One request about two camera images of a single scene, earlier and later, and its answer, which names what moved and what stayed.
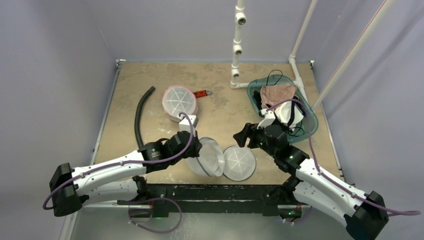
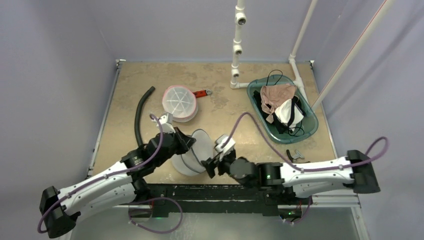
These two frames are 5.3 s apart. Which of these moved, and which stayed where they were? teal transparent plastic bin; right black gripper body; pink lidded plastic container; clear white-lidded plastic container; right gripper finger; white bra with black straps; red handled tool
Moved: clear white-lidded plastic container; right black gripper body; right gripper finger
Stayed: pink lidded plastic container; white bra with black straps; teal transparent plastic bin; red handled tool
